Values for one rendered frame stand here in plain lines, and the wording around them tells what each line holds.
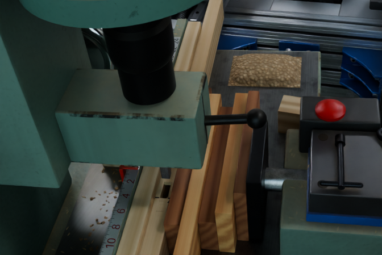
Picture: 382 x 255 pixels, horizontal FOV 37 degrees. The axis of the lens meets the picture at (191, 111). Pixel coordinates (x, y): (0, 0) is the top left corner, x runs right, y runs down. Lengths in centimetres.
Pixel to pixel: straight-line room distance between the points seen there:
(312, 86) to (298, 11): 49
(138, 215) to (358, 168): 22
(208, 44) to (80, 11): 44
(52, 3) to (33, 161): 19
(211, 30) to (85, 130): 35
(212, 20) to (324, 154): 37
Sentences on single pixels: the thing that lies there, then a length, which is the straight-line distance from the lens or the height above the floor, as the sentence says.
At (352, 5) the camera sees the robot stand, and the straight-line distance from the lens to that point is 131.
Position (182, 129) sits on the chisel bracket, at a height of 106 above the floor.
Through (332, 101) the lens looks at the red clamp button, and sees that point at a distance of 60.
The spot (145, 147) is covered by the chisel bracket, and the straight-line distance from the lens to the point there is 56.
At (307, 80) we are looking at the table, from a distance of 82.
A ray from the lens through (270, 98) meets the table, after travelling 79.
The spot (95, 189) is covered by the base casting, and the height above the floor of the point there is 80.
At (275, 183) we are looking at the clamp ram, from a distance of 61.
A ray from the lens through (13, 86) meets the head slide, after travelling 50.
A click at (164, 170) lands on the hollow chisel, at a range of 62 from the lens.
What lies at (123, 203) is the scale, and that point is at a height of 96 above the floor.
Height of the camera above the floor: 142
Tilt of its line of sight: 41 degrees down
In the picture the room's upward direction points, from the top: 8 degrees counter-clockwise
